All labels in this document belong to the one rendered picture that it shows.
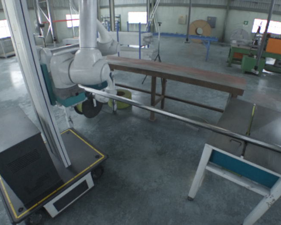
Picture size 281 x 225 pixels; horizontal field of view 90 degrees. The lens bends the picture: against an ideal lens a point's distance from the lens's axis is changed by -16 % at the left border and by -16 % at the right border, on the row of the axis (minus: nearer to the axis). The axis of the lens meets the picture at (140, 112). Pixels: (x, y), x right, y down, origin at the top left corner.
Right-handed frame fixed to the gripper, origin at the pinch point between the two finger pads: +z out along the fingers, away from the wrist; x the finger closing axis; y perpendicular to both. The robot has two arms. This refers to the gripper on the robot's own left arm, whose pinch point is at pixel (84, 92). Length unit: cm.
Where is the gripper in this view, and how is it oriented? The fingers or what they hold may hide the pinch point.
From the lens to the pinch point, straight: 209.5
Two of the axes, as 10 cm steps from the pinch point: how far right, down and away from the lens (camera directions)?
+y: 5.2, -6.4, 5.6
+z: -8.4, -2.8, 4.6
